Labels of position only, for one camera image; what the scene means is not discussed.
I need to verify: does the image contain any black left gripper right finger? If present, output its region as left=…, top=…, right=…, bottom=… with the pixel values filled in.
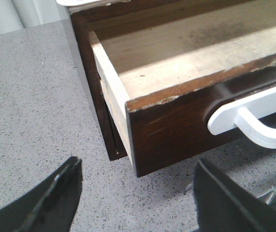
left=193, top=159, right=276, bottom=232

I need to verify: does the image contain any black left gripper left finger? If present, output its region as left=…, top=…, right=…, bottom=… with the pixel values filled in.
left=0, top=157, right=83, bottom=232

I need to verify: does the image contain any white drawer handle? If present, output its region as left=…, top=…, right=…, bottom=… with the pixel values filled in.
left=56, top=0, right=101, bottom=7
left=207, top=87, right=276, bottom=149

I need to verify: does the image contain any wooden drawer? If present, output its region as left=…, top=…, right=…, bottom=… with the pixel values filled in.
left=89, top=0, right=276, bottom=177

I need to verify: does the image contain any dark wooden drawer cabinet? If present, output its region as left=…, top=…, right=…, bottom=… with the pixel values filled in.
left=68, top=0, right=186, bottom=161

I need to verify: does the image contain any white pleated curtain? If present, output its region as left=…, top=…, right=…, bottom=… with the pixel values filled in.
left=0, top=0, right=69, bottom=34

